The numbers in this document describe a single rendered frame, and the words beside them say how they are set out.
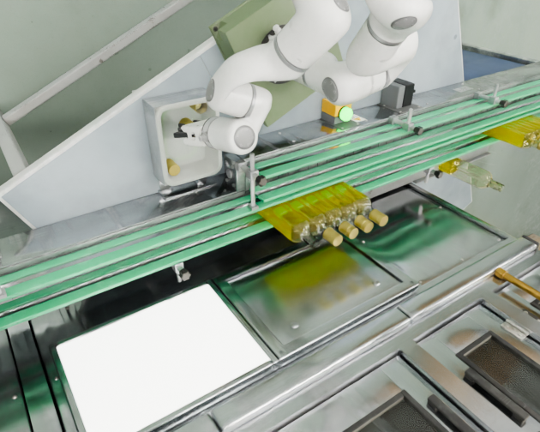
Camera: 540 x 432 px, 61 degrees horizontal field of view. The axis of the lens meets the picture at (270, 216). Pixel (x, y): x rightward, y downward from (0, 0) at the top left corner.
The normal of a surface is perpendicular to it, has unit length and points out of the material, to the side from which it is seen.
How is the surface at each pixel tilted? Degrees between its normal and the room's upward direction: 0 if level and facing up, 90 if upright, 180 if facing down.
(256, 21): 2
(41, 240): 90
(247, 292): 90
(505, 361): 90
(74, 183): 0
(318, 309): 90
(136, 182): 0
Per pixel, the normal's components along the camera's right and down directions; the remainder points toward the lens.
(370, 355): 0.00, -0.84
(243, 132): 0.52, 0.19
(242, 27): 0.54, 0.48
